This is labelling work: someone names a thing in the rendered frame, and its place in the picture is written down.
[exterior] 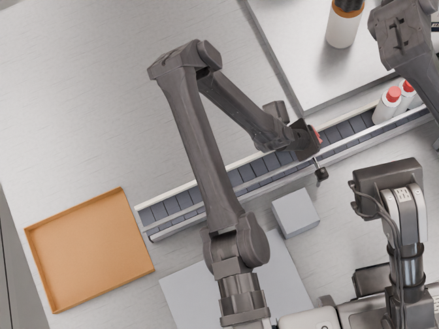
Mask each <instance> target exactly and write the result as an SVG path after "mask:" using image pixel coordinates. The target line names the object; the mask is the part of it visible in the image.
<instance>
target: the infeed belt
mask: <svg viewBox="0 0 439 329"><path fill-rule="evenodd" d="M375 109H376V107H374V108H372V109H370V110H367V111H366V112H363V113H361V114H358V115H356V116H354V117H351V118H349V119H347V120H345V121H342V122H340V123H337V124H336V125H333V126H331V127H329V128H326V129H324V130H323V131H320V132H318V134H319V135H320V137H319V138H320V139H322V143H321V148H320V149H323V148H325V147H327V146H330V145H331V144H334V143H336V142H339V141H341V140H343V139H345V138H347V137H349V136H352V135H354V134H357V133H359V132H361V131H363V130H365V129H368V128H370V127H373V126H375V124H373V122H372V115H373V113H374V111H375ZM428 113H430V111H429V109H428V108H426V109H424V110H422V111H420V112H418V113H415V114H413V115H411V116H408V117H406V118H404V119H402V120H399V121H397V122H395V123H392V124H390V125H388V126H386V127H383V128H381V129H379V130H377V131H374V132H373V133H370V134H367V135H365V136H363V137H360V138H358V139H356V140H354V141H352V142H349V143H347V144H344V145H343V146H340V147H338V148H336V149H333V150H331V151H328V152H327V153H324V154H322V155H320V156H318V157H316V159H317V161H318V162H319V161H322V160H324V159H326V158H328V157H330V156H333V155H335V154H337V153H340V152H341V151H344V150H346V149H349V148H351V147H353V146H356V145H357V144H360V143H362V142H364V141H367V140H369V139H371V138H374V137H375V136H378V135H380V134H383V133H385V132H387V131H390V130H391V129H394V128H396V127H399V126H401V125H403V124H405V123H407V122H410V121H412V120H414V119H417V118H419V117H421V116H424V115H425V114H428ZM296 160H297V156H296V154H295V152H294V151H275V152H272V153H269V154H267V155H265V156H262V157H260V158H258V159H256V160H254V161H251V162H249V163H246V164H244V165H242V166H240V167H238V168H235V169H233V170H230V171H228V172H227V175H228V177H229V180H230V182H231V185H232V188H233V187H236V186H238V185H241V184H243V183H245V182H247V181H250V180H252V179H254V178H257V177H259V176H261V175H263V174H266V173H267V172H270V171H272V170H275V169H277V168H280V167H281V166H283V165H286V164H288V163H291V162H293V161H296ZM312 164H313V161H312V160H311V159H310V160H309V161H306V162H304V163H302V164H299V165H297V166H294V167H293V168H290V169H288V170H286V171H283V172H281V173H279V174H277V175H275V176H272V177H270V178H267V179H265V180H263V181H260V182H259V183H256V184H254V185H251V186H249V187H247V188H245V189H243V190H240V191H238V192H236V193H235V195H236V197H240V196H242V195H245V194H246V193H249V192H251V191H253V190H256V189H258V188H260V187H262V186H264V185H267V184H269V183H272V182H274V181H276V180H278V179H280V178H283V177H285V176H287V175H290V174H292V173H294V172H296V171H298V170H301V169H303V168H306V167H307V166H310V165H312ZM202 201H203V198H202V196H201V193H200V190H199V187H198V185H196V186H194V187H192V188H190V189H188V190H185V191H182V192H181V193H178V194H176V195H174V196H171V197H169V198H166V199H165V200H163V201H160V202H157V203H155V204H153V205H151V206H148V207H146V208H144V209H142V210H139V211H138V214H139V216H140V219H141V221H142V224H143V226H144V227H145V226H147V225H150V224H152V223H154V222H156V221H158V220H161V219H163V218H166V217H168V216H170V215H172V214H174V213H177V212H179V211H182V210H184V209H186V208H188V207H190V206H193V205H195V204H198V203H200V202H202ZM205 211H206V210H205V207H202V208H199V209H198V210H195V211H192V212H190V213H188V214H185V215H183V216H181V217H179V218H177V219H174V220H172V221H169V222H168V223H165V224H163V225H161V226H158V227H156V228H153V229H151V230H149V231H147V232H146V233H147V236H151V235H153V234H156V233H158V232H160V231H162V230H165V229H166V228H169V227H172V226H174V225H176V224H178V223H181V222H182V221H185V220H187V219H190V218H192V217H195V216H196V215H198V214H201V213H203V212H205Z"/></svg>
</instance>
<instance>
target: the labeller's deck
mask: <svg viewBox="0 0 439 329"><path fill-rule="evenodd" d="M244 2H245V4H246V6H247V8H248V10H249V12H250V14H251V15H252V18H253V20H254V22H255V24H256V26H257V28H258V30H259V32H260V34H261V36H262V38H263V40H264V41H265V44H266V45H267V47H268V49H269V51H270V53H271V55H272V57H273V59H274V61H275V63H276V65H277V67H278V69H279V71H280V73H281V75H282V77H283V79H284V81H285V83H286V85H287V87H288V89H289V91H290V93H291V95H292V96H293V98H294V100H295V102H296V104H297V106H298V108H299V110H300V112H301V114H302V116H303V117H304V116H307V115H308V114H311V113H313V112H316V111H318V110H321V109H322V108H325V107H327V106H330V105H332V104H334V103H336V102H338V101H341V100H343V99H346V98H348V97H350V96H352V95H354V94H357V93H359V92H362V91H364V90H366V89H368V88H370V87H373V86H375V85H378V84H380V83H382V82H384V81H387V80H389V79H391V78H394V77H396V76H398V75H399V74H397V73H396V71H395V70H394V69H392V70H390V71H387V70H386V69H385V67H384V66H383V65H382V63H381V61H380V54H379V50H378V43H377V41H375V40H374V39H373V37H372V35H371V34H370V32H369V30H368V29H367V27H368V26H367V20H368V16H369V14H370V11H371V10H372V9H373V8H376V7H378V6H380V5H381V3H382V0H365V7H364V10H363V14H362V16H361V21H360V23H359V27H358V30H357V34H356V38H355V41H354V43H353V44H352V45H351V46H350V47H349V48H346V49H343V50H337V49H335V48H332V47H331V46H329V45H328V43H327V41H326V40H325V32H326V29H327V23H328V19H329V13H330V9H331V3H332V0H244ZM431 40H432V45H433V48H434V51H435V53H436V56H437V58H439V32H431Z"/></svg>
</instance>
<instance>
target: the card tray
mask: <svg viewBox="0 0 439 329"><path fill-rule="evenodd" d="M23 230H24V234H25V237H26V240H27V243H28V246H29V248H30V251H31V254H32V257H33V260H34V263H35V266H36V269H37V271H38V274H39V277H40V280H41V283H42V287H43V289H44V292H45V295H46V298H47V300H48V304H49V306H50V310H51V312H52V314H56V315H57V314H59V313H61V312H63V311H66V310H68V309H70V308H72V307H75V306H77V305H79V304H82V303H84V302H87V301H88V300H91V299H93V298H95V297H97V296H100V295H102V294H104V293H106V292H108V291H111V290H113V289H116V288H118V287H120V286H122V285H124V284H126V283H129V282H131V281H134V280H136V279H138V278H140V277H142V276H144V275H147V274H149V273H152V272H154V271H155V268H154V265H153V264H152V261H151V258H150V256H149V254H148V251H147V248H146V246H145V244H144V241H143V239H142V236H141V234H140V230H139V229H138V226H137V223H136V221H135V218H134V216H133V213H132V211H131V208H130V206H129V203H128V201H127V198H126V196H125V193H124V191H123V189H122V188H121V187H120V186H118V187H115V188H113V189H111V190H109V191H107V192H104V193H102V194H100V195H97V196H95V197H93V198H90V199H88V200H86V201H83V202H81V203H79V204H77V205H74V206H72V207H70V208H67V209H66V210H63V211H61V212H58V213H56V214H53V215H51V216H49V217H47V218H45V219H42V220H40V221H37V222H36V223H33V224H31V225H28V226H26V227H24V228H23Z"/></svg>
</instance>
